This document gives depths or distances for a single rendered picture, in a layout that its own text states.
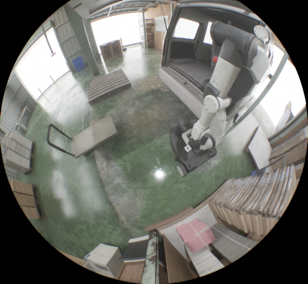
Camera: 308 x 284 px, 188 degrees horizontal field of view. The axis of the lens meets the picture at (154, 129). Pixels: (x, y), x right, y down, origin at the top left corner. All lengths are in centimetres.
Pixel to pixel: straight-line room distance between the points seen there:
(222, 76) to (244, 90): 19
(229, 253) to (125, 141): 198
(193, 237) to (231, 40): 130
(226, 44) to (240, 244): 142
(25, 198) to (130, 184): 337
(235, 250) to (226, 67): 136
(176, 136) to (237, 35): 120
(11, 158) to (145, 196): 406
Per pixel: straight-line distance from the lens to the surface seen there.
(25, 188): 385
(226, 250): 131
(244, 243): 129
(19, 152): 425
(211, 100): 39
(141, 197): 134
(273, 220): 86
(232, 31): 36
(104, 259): 168
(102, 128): 151
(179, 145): 122
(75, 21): 399
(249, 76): 48
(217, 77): 38
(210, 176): 152
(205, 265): 131
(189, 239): 114
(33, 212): 384
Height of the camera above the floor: 129
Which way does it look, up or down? 62 degrees down
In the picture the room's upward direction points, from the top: 3 degrees counter-clockwise
